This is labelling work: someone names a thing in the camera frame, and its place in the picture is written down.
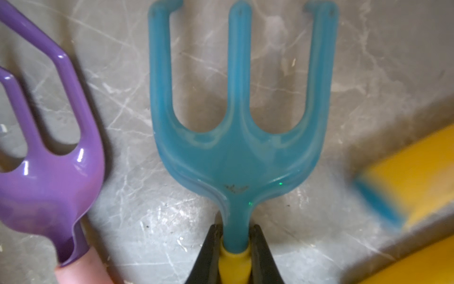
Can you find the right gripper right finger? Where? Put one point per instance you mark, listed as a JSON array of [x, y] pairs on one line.
[[264, 269]]

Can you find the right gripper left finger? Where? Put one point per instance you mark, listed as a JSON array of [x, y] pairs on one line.
[[205, 269]]

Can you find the teal rake yellow handle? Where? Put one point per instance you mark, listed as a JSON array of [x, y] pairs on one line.
[[238, 165], [413, 183]]

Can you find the purple rake pink handle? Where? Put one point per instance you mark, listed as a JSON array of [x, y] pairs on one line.
[[48, 194]]

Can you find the yellow plastic storage tray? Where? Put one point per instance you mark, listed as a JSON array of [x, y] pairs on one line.
[[431, 265]]

